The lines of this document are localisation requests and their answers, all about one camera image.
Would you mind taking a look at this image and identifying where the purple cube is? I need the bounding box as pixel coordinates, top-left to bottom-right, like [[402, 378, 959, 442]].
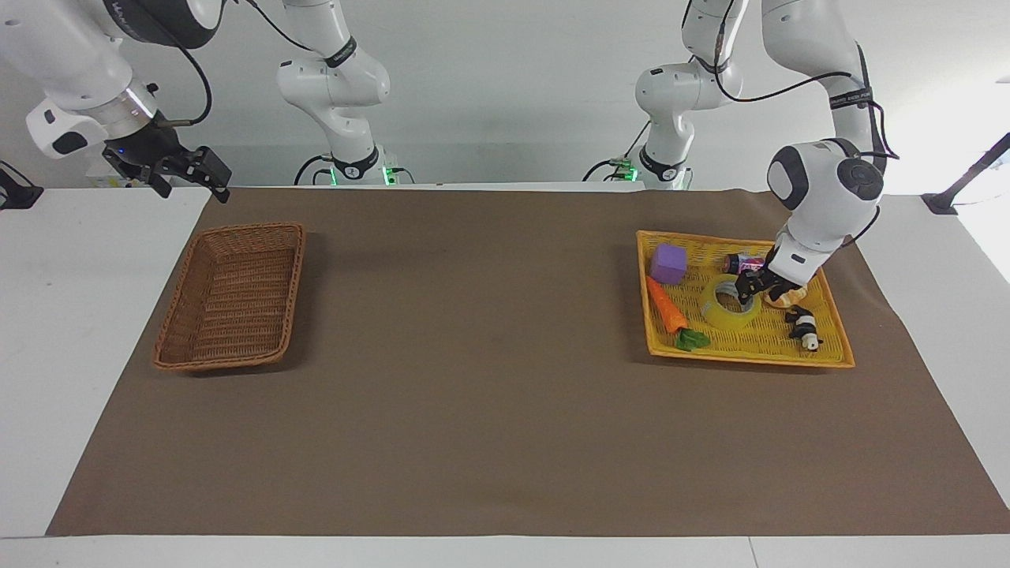
[[649, 242, 690, 286]]

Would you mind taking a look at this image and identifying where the orange toy carrot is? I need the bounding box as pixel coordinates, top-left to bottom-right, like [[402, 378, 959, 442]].
[[645, 275, 712, 353]]

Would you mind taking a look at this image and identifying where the black cable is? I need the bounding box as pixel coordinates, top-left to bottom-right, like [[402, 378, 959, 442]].
[[240, 0, 333, 57], [682, 0, 901, 163], [583, 118, 653, 183], [103, 0, 215, 129], [294, 155, 337, 187]]

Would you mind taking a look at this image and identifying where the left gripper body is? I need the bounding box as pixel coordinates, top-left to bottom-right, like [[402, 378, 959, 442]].
[[760, 253, 791, 295]]

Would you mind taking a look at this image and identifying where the black and white panda toy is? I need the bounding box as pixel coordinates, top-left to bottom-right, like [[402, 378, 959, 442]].
[[784, 305, 825, 352]]

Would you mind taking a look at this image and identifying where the toy bread roll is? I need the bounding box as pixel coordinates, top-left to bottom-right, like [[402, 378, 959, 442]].
[[763, 283, 810, 309]]

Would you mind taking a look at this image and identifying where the clear yellowish tape roll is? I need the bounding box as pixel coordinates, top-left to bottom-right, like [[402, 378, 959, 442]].
[[700, 277, 765, 331]]

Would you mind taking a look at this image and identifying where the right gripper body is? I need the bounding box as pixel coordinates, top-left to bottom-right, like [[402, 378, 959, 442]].
[[102, 117, 189, 180]]

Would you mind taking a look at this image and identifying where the brown wicker basket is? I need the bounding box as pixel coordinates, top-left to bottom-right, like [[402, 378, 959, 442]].
[[153, 222, 307, 372]]

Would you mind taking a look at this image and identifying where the black stand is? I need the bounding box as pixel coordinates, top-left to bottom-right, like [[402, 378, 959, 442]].
[[0, 161, 45, 211], [921, 132, 1010, 216]]

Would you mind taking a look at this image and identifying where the yellow woven basket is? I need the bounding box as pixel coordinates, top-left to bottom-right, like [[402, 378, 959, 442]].
[[635, 229, 857, 370]]

